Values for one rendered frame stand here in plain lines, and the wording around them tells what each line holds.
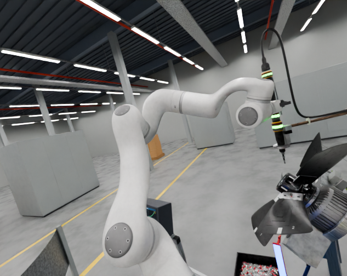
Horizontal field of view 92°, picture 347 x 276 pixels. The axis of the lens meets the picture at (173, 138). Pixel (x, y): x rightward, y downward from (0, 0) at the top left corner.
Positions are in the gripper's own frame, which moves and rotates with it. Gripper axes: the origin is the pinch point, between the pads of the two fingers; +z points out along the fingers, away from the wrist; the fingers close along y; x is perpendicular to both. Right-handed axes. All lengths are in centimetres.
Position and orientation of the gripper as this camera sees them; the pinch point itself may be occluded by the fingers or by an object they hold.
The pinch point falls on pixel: (271, 105)
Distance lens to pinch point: 89.7
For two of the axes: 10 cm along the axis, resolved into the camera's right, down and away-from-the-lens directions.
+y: 7.1, -1.2, -6.9
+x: -2.6, -9.6, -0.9
